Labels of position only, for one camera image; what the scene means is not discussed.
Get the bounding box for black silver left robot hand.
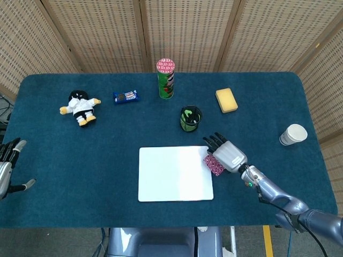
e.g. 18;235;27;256
0;137;37;201

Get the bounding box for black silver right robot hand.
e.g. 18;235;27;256
202;132;248;174

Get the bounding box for pink patterned packet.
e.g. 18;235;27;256
203;153;226;177

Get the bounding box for white board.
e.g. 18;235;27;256
138;145;214;203

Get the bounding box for black mesh pen holder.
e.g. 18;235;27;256
180;105;203;133

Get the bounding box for yellow sponge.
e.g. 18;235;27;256
215;87;239;114

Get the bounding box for white paper cup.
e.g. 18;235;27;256
279;123;308;147

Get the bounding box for blue table cloth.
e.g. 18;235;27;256
0;71;339;229

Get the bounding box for white table leg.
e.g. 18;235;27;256
229;226;237;257

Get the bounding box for yellow floor tape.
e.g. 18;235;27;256
262;225;274;257

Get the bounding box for green Pringles can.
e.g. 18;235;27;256
156;58;176;100

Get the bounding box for penguin plush toy white coat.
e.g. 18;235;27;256
59;90;102;128

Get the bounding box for grey-blue robot torso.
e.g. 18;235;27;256
107;226;223;257

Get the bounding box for blue Oreo cookie pack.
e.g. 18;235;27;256
112;89;141;105

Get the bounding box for woven wooden folding screen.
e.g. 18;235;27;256
0;0;343;147

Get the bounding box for black background cables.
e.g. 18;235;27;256
0;93;13;129

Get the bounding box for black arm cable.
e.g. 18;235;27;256
256;184;330;257

